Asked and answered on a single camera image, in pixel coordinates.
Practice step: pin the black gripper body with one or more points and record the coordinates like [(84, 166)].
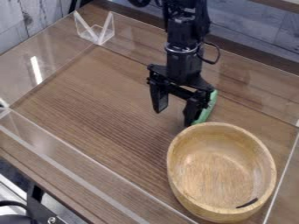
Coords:
[(181, 75)]

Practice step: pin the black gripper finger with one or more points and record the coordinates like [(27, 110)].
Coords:
[(195, 113), (159, 95)]

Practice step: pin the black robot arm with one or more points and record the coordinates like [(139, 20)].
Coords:
[(187, 24)]

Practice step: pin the green stick block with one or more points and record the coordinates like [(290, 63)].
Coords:
[(209, 108)]

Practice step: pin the black table leg frame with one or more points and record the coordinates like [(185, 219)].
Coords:
[(36, 212)]

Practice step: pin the clear acrylic corner bracket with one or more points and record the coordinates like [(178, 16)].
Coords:
[(96, 34)]

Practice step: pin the clear acrylic enclosure wall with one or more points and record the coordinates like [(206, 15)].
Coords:
[(80, 132)]

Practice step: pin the wooden bowl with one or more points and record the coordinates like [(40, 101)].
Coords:
[(222, 171)]

